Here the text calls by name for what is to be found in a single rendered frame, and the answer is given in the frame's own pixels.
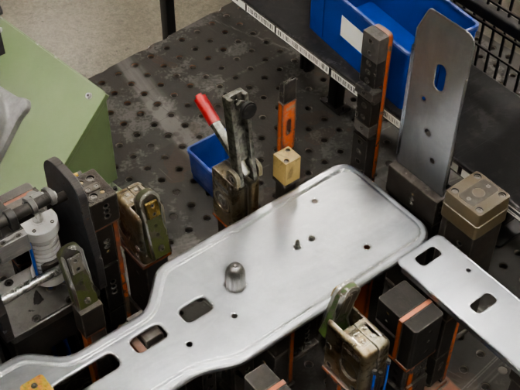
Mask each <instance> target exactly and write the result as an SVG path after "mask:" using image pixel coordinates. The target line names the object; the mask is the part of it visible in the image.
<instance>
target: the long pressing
mask: <svg viewBox="0 0 520 390"><path fill-rule="evenodd" d="M312 200H317V201H318V202H317V203H316V204H315V203H313V202H312ZM310 235H313V236H314V237H315V240H314V241H309V240H308V237H309V236H310ZM296 239H299V242H300V244H299V245H300V246H301V249H299V250H296V249H295V248H294V245H295V242H296ZM427 239H428V231H427V229H426V226H425V224H424V223H423V222H422V221H421V220H419V219H418V218H417V217H416V216H414V215H413V214H412V213H410V212H409V211H408V210H407V209H405V208H404V207H403V206H402V205H401V204H400V203H399V202H398V201H396V200H395V199H394V198H392V197H391V196H390V195H389V194H387V193H386V192H385V191H384V190H383V189H382V188H381V187H379V186H378V185H377V184H376V183H374V182H373V181H372V180H370V179H369V178H368V177H367V176H366V175H364V174H363V173H362V172H361V171H359V170H358V169H356V168H354V167H353V166H350V165H348V164H339V165H335V166H332V167H330V168H329V169H327V170H325V171H323V172H322V173H320V174H319V175H317V176H315V177H314V178H312V179H310V180H308V181H306V182H305V183H303V184H301V185H299V186H298V187H296V188H294V189H293V190H290V191H289V192H288V193H285V194H283V195H282V196H280V197H278V198H277V199H275V200H273V201H272V202H270V203H268V204H266V205H265V206H263V207H261V208H259V209H257V210H256V211H254V212H252V213H251V214H249V215H248V216H246V217H243V218H242V219H240V220H239V221H237V222H235V223H233V224H232V225H230V226H228V227H226V228H225V229H223V230H222V231H219V232H217V233H216V234H214V235H212V236H211V237H209V238H207V239H206V240H204V241H202V242H201V243H199V244H197V245H195V246H193V247H192V248H190V249H188V250H186V251H185V252H183V253H181V254H180V255H177V256H176V257H175V258H172V259H171V260H169V261H168V262H166V263H164V264H163V265H161V266H160V267H159V268H158V269H157V271H156V273H155V275H154V278H153V281H152V288H151V291H150V294H149V301H148V303H147V306H146V308H145V309H144V311H143V312H142V313H141V314H140V315H138V316H137V317H135V318H134V319H132V320H130V321H128V322H127V323H125V324H123V325H122V326H120V327H119V328H117V329H115V330H113V331H112V332H110V333H109V334H107V335H105V336H103V337H102V338H100V339H98V340H96V341H95V342H94V343H92V344H90V345H88V346H86V347H85V348H83V349H82V350H80V351H78V352H77V353H74V354H71V355H67V356H53V355H46V354H20V355H18V356H15V357H13V358H11V359H9V360H8V361H6V362H4V363H3V364H0V390H20V386H21V385H23V384H25V383H26V382H28V381H29V380H31V379H33V378H35V377H36V376H37V375H43V376H44V377H45V378H46V380H47V381H48V382H49V383H50V385H51V386H52V387H53V388H54V387H55V386H56V385H58V384H59V383H61V382H63V381H65V380H67V379H68V378H70V377H71V376H73V375H75V374H76V373H77V372H79V371H81V370H83V369H85V368H86V367H88V366H89V365H91V364H93V363H94V362H96V361H98V360H99V359H101V358H103V357H104V356H106V355H108V354H111V355H113V356H114V357H115V358H116V359H117V360H118V362H119V366H118V368H116V369H115V370H113V371H112V372H110V373H108V374H107V375H105V376H104V377H102V378H100V379H98V380H97V381H96V382H94V383H92V384H91V385H88V386H87V387H86V388H84V389H82V390H178V389H179V388H181V387H183V386H184V385H185V384H187V383H189V382H190V381H192V380H194V379H195V378H198V377H200V376H202V375H207V374H210V373H214V372H218V371H224V370H228V369H232V368H237V367H240V366H242V365H244V364H247V363H248V362H249V361H251V360H252V359H254V358H256V357H257V356H259V355H260V354H262V353H263V352H265V351H267V350H268V349H269V348H270V347H272V346H274V345H275V344H277V343H278V342H280V341H281V340H283V339H284V338H286V337H288V336H289V335H290V334H292V333H294V332H295V331H297V330H298V329H299V328H301V327H303V326H304V325H306V324H307V323H309V322H310V321H311V320H313V319H315V318H316V317H318V316H319V315H321V314H322V313H324V312H325V311H326V308H327V305H328V303H329V302H330V298H331V295H330V294H331V293H332V291H333V289H334V288H335V287H336V286H338V285H340V284H341V283H342V282H344V281H345V280H347V279H353V280H354V282H355V283H356V284H357V285H358V286H359V288H362V287H363V286H365V285H367V284H368V283H369V282H371V281H372V280H374V279H376V278H377V277H379V276H380V275H381V274H383V273H384V272H386V271H388V270H389V269H391V268H392V267H394V266H395V265H397V264H398V261H399V259H400V258H401V257H402V256H404V255H406V254H407V253H409V252H410V251H411V250H413V249H414V248H417V247H418V246H420V245H421V244H422V243H424V242H425V241H427ZM365 245H368V246H369V247H370V248H369V249H365V248H364V246H365ZM232 262H239V263H241V264H242V265H243V267H244V268H245V283H246V287H245V289H244V290H243V291H241V292H237V293H235V292H229V291H228V290H227V289H226V287H225V272H226V268H227V267H228V265H229V264H231V263H232ZM198 299H206V300H207V301H208V302H209V303H210V305H212V310H211V311H209V312H207V313H205V314H204V315H203V316H201V317H199V318H198V319H196V320H195V321H193V322H186V321H185V320H184V319H183V318H182V317H181V316H180V311H181V310H182V309H183V308H185V307H187V306H189V305H190V304H191V303H193V302H195V301H197V300H198ZM232 314H237V315H238V317H237V318H232ZM154 326H160V327H161V328H163V329H164V331H165V332H166V333H167V337H166V338H165V339H164V340H161V341H160V342H159V343H157V344H155V345H154V346H152V347H151V348H149V349H148V350H146V351H144V352H142V353H138V352H136V351H135V350H134V349H133V347H132V346H131V344H130V342H131V340H132V339H134V338H136V337H137V336H139V335H140V334H143V333H144V332H146V331H147V330H149V329H150V328H152V327H154ZM188 342H191V343H192V344H193V345H192V346H191V347H188V346H187V345H186V343H188Z"/></svg>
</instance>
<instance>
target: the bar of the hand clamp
mask: <svg viewBox="0 0 520 390"><path fill-rule="evenodd" d="M222 101H223V108H224V118H225V124H226V130H227V141H228V148H229V153H230V160H231V168H232V169H233V170H234V171H235V172H236V173H237V174H238V175H239V177H240V180H241V188H242V187H243V186H245V185H244V179H243V172H242V166H241V161H243V160H244V161H245V163H246V165H247V166H248V167H250V169H251V173H250V174H249V175H248V176H249V177H250V178H252V179H253V180H256V179H258V176H257V169H256V162H255V149H254V142H253V134H252V127H251V118H252V117H253V116H254V115H255V112H256V110H257V107H256V104H255V103H254V102H252V101H249V100H248V92H246V91H244V90H243V89H241V88H240V87H239V88H237V89H235V90H233V91H231V92H225V93H224V95H223V96H222Z"/></svg>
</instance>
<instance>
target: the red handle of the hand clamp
mask: <svg viewBox="0 0 520 390"><path fill-rule="evenodd" d="M195 98H196V99H195V100H194V102H195V103H196V105H197V107H198V108H199V110H200V112H201V114H202V115H203V117H204V118H205V120H206V122H207V124H208V125H209V126H210V127H211V128H212V129H213V131H214V133H215V135H216V136H217V138H218V139H219V141H220V143H221V144H222V146H223V147H224V150H225V151H226V153H227V154H228V156H229V158H230V153H229V148H228V137H227V132H226V130H225V128H224V126H223V125H222V124H221V119H220V118H219V116H218V115H217V112H216V111H215V110H214V108H213V106H212V104H211V103H210V101H209V100H208V98H207V96H206V94H201V93H200V94H198V95H196V96H195ZM241 166H242V172H243V178H245V177H246V176H248V175H249V174H250V173H251V169H250V167H248V166H247V165H246V163H245V161H244V160H243V161H241Z"/></svg>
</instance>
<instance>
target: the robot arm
mask: <svg viewBox="0 0 520 390"><path fill-rule="evenodd" d="M3 54H5V48H4V45H3V41H2V35H1V31H0V56H1V55H3ZM30 109H31V102H30V100H28V99H25V98H23V97H17V96H15V95H14V94H12V93H11V92H9V91H7V90H6V89H4V88H3V87H1V86H0V165H1V162H2V160H3V158H4V156H5V154H6V152H7V150H8V148H9V146H10V144H11V142H12V140H13V138H14V136H15V134H16V132H17V130H18V128H19V126H20V124H21V122H22V120H23V119H24V117H25V116H26V115H27V114H28V113H29V111H30Z"/></svg>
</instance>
